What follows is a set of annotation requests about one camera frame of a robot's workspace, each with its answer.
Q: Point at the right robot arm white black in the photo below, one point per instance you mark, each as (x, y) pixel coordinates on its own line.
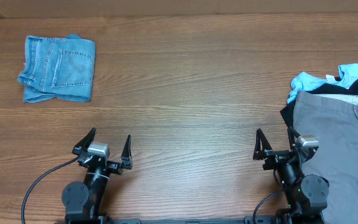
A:
(306, 195)

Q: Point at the grey cotton shorts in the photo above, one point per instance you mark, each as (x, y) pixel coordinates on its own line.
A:
(333, 120)

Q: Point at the black t-shirt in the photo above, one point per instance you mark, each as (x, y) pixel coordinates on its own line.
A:
(325, 90)

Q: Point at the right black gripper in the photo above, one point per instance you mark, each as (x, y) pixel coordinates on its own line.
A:
(276, 157)

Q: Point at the folded blue denim shorts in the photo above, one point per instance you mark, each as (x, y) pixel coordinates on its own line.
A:
(58, 67)

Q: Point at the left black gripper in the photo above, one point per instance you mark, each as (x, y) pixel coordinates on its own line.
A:
(117, 168)

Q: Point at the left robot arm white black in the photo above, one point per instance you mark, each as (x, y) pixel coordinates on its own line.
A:
(82, 200)

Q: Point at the light blue t-shirt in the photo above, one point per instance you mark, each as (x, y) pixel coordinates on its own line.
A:
(348, 74)

